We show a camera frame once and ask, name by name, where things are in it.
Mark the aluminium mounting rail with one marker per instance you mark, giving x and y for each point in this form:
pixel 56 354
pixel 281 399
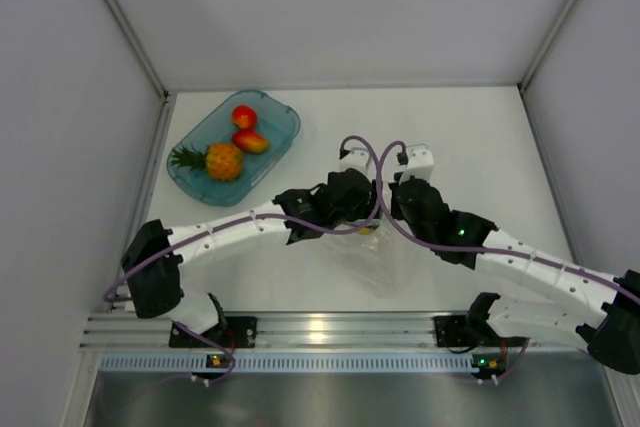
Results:
pixel 121 330

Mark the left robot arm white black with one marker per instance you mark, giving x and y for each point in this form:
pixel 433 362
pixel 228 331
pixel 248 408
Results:
pixel 159 259

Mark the fake red apple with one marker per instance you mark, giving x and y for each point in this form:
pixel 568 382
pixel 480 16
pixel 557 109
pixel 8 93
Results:
pixel 244 117

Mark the white slotted cable duct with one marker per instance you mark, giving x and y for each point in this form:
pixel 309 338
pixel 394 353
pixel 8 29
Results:
pixel 270 362

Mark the fake pineapple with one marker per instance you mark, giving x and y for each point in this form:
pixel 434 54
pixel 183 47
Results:
pixel 219 161

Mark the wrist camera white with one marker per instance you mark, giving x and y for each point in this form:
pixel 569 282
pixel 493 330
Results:
pixel 416 162
pixel 356 158

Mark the right aluminium frame post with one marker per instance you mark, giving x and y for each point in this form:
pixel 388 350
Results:
pixel 552 33

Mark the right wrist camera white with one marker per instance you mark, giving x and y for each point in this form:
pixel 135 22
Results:
pixel 416 162

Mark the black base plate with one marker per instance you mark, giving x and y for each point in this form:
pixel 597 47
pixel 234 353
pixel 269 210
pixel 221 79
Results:
pixel 239 332
pixel 459 331

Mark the teal plastic bin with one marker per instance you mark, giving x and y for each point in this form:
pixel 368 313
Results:
pixel 277 122

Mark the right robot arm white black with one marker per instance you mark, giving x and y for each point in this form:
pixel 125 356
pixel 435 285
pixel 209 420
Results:
pixel 557 301

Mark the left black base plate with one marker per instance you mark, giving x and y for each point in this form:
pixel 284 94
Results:
pixel 239 332

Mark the clear zip top bag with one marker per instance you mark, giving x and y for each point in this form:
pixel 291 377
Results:
pixel 374 261

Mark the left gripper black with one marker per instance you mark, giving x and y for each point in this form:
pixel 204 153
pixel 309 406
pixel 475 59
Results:
pixel 367 211

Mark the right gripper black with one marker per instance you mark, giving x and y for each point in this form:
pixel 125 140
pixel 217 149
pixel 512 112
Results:
pixel 396 211

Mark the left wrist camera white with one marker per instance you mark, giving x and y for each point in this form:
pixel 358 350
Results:
pixel 356 158

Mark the left aluminium frame post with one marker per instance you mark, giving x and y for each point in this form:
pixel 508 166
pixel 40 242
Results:
pixel 134 44

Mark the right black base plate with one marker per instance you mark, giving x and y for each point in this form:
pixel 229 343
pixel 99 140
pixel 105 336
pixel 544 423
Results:
pixel 459 331

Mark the fake red yellow mango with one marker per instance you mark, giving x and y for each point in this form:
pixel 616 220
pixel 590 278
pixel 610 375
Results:
pixel 250 141

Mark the aluminium frame post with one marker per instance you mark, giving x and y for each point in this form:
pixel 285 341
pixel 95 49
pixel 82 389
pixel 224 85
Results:
pixel 552 33
pixel 134 44

